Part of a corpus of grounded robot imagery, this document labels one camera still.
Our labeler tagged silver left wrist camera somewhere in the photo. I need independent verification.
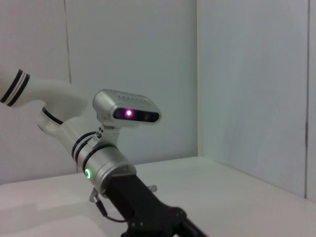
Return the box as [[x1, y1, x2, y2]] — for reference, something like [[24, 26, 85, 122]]
[[92, 88, 163, 129]]

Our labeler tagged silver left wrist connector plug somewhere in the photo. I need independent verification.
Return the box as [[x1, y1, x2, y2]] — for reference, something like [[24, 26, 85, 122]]
[[88, 188, 107, 216]]

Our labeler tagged thin black left wrist cable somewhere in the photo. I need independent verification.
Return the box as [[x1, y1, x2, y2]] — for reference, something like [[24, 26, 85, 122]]
[[98, 201, 127, 223]]

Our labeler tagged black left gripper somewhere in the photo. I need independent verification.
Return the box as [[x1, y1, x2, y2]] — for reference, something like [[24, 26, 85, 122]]
[[103, 172, 211, 237]]

